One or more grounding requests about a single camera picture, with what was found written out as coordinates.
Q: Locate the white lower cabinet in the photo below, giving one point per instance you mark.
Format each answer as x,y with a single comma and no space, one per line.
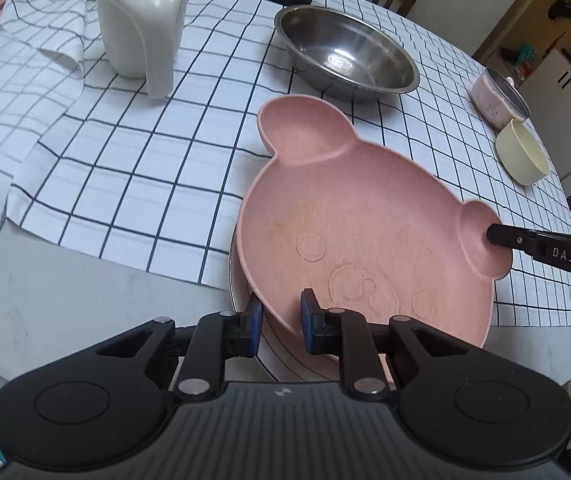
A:
560,110

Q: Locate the large white plate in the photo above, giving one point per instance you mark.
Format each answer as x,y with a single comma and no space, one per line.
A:
290,365

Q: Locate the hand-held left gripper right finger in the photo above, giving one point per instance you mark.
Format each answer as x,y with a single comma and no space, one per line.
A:
310,325

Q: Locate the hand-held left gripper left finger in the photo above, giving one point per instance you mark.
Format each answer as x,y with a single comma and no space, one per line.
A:
253,330

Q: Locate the pink bear-shaped plate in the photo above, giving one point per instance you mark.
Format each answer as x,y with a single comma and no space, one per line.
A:
365,200

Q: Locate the black hanging bag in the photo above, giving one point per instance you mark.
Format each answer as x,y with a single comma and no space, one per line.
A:
561,9

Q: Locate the cream bowl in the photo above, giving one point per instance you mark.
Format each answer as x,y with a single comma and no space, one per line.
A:
515,155

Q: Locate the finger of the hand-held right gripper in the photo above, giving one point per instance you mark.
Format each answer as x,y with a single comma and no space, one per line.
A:
540,247

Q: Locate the stainless steel bowl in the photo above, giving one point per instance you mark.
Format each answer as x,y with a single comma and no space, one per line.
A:
345,55

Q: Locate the checkered tablecloth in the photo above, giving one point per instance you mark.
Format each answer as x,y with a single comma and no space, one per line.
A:
115,160

